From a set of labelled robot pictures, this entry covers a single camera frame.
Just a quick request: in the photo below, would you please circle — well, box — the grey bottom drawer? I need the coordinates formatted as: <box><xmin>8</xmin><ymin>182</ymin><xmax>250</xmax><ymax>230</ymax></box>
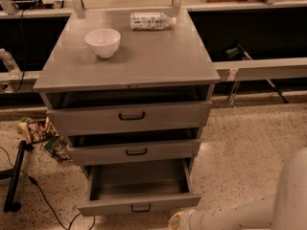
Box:
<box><xmin>78</xmin><ymin>159</ymin><xmax>201</xmax><ymax>216</ymax></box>

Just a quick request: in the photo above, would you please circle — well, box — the grey drawer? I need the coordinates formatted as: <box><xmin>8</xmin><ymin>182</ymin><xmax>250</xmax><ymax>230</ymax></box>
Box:
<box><xmin>78</xmin><ymin>159</ymin><xmax>201</xmax><ymax>216</ymax></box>
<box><xmin>68</xmin><ymin>139</ymin><xmax>201</xmax><ymax>166</ymax></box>
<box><xmin>47</xmin><ymin>102</ymin><xmax>211</xmax><ymax>136</ymax></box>

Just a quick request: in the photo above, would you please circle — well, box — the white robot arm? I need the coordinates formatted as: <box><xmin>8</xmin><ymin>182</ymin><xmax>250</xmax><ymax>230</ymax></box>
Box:
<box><xmin>168</xmin><ymin>148</ymin><xmax>307</xmax><ymax>230</ymax></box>

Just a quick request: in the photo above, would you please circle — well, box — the grey middle drawer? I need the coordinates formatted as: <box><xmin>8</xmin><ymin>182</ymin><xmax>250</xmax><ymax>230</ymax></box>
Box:
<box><xmin>68</xmin><ymin>139</ymin><xmax>201</xmax><ymax>166</ymax></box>

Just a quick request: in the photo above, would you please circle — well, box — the grey top drawer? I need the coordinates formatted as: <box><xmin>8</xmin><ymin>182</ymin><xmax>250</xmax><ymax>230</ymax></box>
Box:
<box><xmin>47</xmin><ymin>102</ymin><xmax>211</xmax><ymax>136</ymax></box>

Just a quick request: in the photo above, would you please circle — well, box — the grey drawer cabinet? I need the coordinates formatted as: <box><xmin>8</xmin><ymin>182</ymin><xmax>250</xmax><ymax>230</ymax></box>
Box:
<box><xmin>33</xmin><ymin>7</ymin><xmax>221</xmax><ymax>177</ymax></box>

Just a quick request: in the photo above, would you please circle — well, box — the dark green snack bag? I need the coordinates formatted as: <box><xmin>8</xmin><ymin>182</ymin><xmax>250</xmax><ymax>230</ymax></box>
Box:
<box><xmin>44</xmin><ymin>137</ymin><xmax>70</xmax><ymax>162</ymax></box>

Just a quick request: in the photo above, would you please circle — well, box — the colourful snack bag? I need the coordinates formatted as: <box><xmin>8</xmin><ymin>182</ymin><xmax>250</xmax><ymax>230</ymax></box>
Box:
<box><xmin>17</xmin><ymin>117</ymin><xmax>59</xmax><ymax>144</ymax></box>

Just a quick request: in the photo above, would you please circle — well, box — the white ceramic bowl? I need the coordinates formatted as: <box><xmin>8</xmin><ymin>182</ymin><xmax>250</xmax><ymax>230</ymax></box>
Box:
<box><xmin>84</xmin><ymin>29</ymin><xmax>121</xmax><ymax>58</ymax></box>

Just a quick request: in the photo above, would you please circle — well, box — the clear plastic water bottle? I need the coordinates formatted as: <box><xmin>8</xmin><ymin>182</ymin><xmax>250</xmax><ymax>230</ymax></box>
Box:
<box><xmin>130</xmin><ymin>12</ymin><xmax>177</xmax><ymax>31</ymax></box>

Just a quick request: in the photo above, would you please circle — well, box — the clear bottle at left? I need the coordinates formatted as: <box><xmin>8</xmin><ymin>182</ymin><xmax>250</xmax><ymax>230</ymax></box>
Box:
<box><xmin>0</xmin><ymin>48</ymin><xmax>22</xmax><ymax>79</ymax></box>

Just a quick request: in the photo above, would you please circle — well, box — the grey metal rail frame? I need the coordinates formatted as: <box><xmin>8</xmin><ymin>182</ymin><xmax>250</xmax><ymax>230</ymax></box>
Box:
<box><xmin>0</xmin><ymin>0</ymin><xmax>307</xmax><ymax>108</ymax></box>

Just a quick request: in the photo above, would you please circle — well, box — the black floor cable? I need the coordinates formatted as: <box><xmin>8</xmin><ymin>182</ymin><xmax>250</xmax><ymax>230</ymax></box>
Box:
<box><xmin>0</xmin><ymin>146</ymin><xmax>96</xmax><ymax>230</ymax></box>

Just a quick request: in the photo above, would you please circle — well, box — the green handled tool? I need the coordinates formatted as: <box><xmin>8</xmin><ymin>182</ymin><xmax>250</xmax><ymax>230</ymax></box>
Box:
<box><xmin>225</xmin><ymin>42</ymin><xmax>251</xmax><ymax>60</ymax></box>

